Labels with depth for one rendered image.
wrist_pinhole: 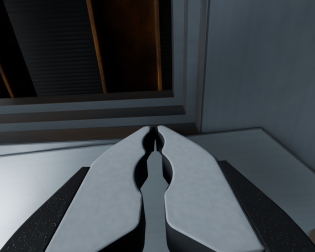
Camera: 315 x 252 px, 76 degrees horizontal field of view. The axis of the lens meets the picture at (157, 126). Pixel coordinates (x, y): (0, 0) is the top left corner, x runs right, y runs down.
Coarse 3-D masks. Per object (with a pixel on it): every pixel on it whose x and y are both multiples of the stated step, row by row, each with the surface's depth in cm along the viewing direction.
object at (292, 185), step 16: (256, 144) 14; (272, 144) 14; (256, 160) 15; (272, 160) 15; (288, 160) 15; (256, 176) 15; (272, 176) 15; (288, 176) 15; (304, 176) 15; (272, 192) 16; (288, 192) 16; (304, 192) 16; (288, 208) 17; (304, 208) 17; (304, 224) 18
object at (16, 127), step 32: (192, 0) 11; (192, 32) 12; (192, 64) 13; (64, 96) 17; (96, 96) 17; (128, 96) 17; (160, 96) 16; (192, 96) 14; (0, 128) 15; (32, 128) 15; (64, 128) 15; (96, 128) 15; (128, 128) 15; (192, 128) 14
